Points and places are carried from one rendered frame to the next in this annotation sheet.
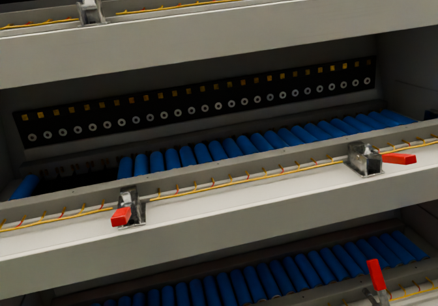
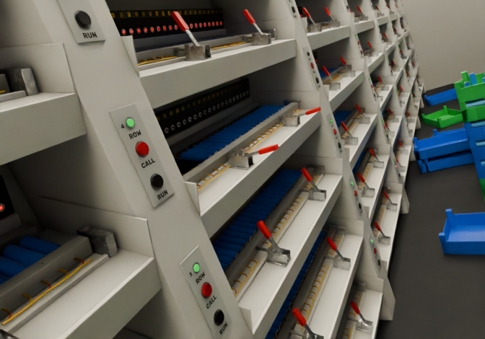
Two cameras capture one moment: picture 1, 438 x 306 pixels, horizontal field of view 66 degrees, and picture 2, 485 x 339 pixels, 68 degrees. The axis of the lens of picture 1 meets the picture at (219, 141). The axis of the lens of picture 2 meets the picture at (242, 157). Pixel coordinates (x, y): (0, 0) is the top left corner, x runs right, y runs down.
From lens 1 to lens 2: 0.58 m
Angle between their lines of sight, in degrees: 49
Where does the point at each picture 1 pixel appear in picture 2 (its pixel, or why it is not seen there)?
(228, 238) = (276, 165)
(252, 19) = (252, 55)
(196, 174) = (245, 141)
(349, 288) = (295, 190)
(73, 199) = (209, 167)
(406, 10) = (283, 52)
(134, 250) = (255, 179)
